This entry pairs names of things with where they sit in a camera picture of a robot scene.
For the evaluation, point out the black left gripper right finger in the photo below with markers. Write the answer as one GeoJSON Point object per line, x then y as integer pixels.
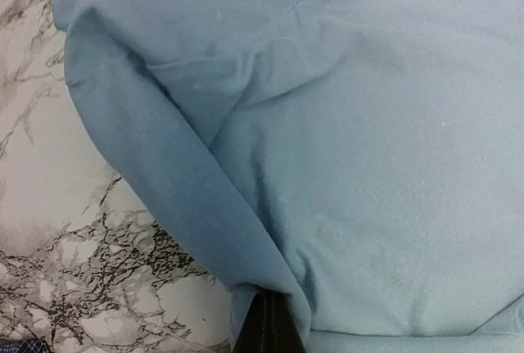
{"type": "Point", "coordinates": [283, 335]}

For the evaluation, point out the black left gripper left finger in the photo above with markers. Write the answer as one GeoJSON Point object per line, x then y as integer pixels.
{"type": "Point", "coordinates": [254, 336]}

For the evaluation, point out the light blue garment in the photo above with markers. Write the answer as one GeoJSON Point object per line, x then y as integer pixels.
{"type": "Point", "coordinates": [362, 157]}

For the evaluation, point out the blue checked shirt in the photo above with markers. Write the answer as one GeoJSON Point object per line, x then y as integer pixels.
{"type": "Point", "coordinates": [25, 346]}

